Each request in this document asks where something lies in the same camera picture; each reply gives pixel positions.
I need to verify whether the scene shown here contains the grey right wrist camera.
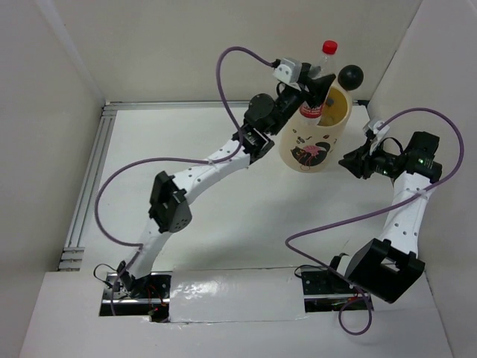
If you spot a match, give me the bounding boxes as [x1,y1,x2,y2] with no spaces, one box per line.
[363,119,390,154]

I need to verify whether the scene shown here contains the red label red cap bottle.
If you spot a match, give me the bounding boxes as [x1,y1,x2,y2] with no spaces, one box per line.
[300,40,338,126]

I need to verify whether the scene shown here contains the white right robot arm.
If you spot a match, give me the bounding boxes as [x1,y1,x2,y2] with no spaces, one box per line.
[325,131,442,304]

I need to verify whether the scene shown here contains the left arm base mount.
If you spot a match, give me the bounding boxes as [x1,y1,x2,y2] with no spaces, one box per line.
[92,263,171,324]

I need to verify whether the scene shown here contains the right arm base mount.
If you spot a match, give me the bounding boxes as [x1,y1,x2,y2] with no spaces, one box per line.
[294,265,367,313]

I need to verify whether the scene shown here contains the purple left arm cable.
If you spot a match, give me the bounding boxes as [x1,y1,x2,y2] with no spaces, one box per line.
[93,45,279,317]

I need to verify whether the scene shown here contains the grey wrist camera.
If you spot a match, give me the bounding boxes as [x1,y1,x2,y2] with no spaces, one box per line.
[273,58,302,84]
[363,119,390,154]

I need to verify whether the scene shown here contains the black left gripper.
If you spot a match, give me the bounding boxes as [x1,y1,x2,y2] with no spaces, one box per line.
[268,66,336,136]

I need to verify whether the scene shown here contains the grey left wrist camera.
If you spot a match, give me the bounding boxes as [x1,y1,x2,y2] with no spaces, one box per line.
[273,58,302,84]

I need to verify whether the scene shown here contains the cream bin with black ears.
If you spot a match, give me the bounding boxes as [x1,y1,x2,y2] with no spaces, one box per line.
[279,65,364,173]

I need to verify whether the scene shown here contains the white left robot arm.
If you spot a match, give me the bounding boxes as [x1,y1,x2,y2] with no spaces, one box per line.
[117,63,336,298]

